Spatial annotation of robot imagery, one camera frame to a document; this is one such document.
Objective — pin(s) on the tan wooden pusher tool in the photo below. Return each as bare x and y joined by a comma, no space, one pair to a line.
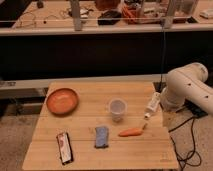
168,117

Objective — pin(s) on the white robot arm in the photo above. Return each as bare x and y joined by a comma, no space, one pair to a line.
186,83

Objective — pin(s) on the white tube bottle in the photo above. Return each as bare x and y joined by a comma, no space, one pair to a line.
152,105

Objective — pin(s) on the black power box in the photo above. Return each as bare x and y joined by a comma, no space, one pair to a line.
196,111

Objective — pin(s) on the orange toy carrot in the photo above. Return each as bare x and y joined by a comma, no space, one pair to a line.
137,131

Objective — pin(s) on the orange bowl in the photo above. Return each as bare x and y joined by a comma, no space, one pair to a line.
62,101

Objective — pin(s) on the orange tool on bench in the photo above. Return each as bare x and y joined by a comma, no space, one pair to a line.
129,15

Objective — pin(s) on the black object on bench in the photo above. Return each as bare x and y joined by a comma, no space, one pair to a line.
109,17

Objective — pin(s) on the grey metal post right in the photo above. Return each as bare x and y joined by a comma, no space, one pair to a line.
169,15

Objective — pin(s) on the grey metal post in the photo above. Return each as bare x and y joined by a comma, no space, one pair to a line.
169,15
75,9

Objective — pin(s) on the grey metal post left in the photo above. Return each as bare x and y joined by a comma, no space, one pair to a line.
75,9

